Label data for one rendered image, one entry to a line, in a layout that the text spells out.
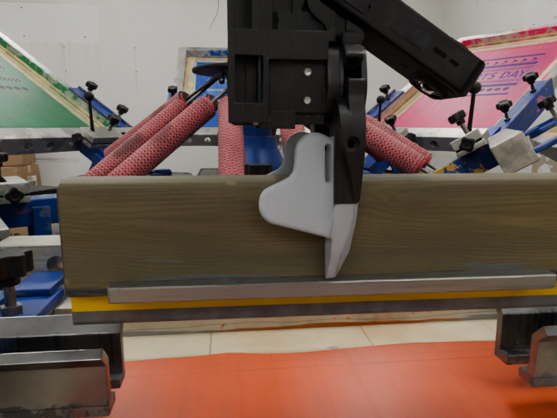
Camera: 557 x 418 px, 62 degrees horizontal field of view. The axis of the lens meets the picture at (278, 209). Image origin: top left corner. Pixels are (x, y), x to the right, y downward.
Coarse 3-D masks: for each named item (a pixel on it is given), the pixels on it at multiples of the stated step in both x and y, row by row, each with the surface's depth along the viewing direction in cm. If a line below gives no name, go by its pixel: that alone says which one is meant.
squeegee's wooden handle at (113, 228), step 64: (64, 192) 29; (128, 192) 29; (192, 192) 29; (256, 192) 30; (384, 192) 31; (448, 192) 31; (512, 192) 32; (64, 256) 29; (128, 256) 30; (192, 256) 30; (256, 256) 31; (320, 256) 31; (384, 256) 32; (448, 256) 32; (512, 256) 32
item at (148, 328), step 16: (64, 304) 49; (192, 320) 50; (208, 320) 50; (224, 320) 51; (240, 320) 51; (256, 320) 51; (272, 320) 51; (288, 320) 51; (304, 320) 52; (320, 320) 52; (336, 320) 52; (352, 320) 52; (368, 320) 53; (384, 320) 53; (400, 320) 53; (416, 320) 53; (432, 320) 53; (448, 320) 54; (128, 336) 50
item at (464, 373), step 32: (320, 352) 46; (352, 352) 46; (384, 352) 46; (416, 352) 46; (448, 352) 46; (480, 352) 46; (320, 384) 41; (352, 384) 41; (384, 384) 41; (416, 384) 41; (448, 384) 41; (480, 384) 41; (512, 384) 41; (352, 416) 36; (384, 416) 36; (416, 416) 36; (448, 416) 36; (480, 416) 36; (512, 416) 36; (544, 416) 36
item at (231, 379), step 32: (288, 352) 46; (128, 384) 41; (160, 384) 41; (192, 384) 41; (224, 384) 41; (256, 384) 41; (288, 384) 41; (96, 416) 36; (128, 416) 36; (160, 416) 36; (192, 416) 36; (224, 416) 36; (256, 416) 36; (288, 416) 36; (320, 416) 36
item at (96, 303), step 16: (80, 304) 31; (96, 304) 31; (112, 304) 31; (128, 304) 31; (144, 304) 32; (160, 304) 32; (176, 304) 32; (192, 304) 32; (208, 304) 32; (224, 304) 32; (240, 304) 32; (256, 304) 32
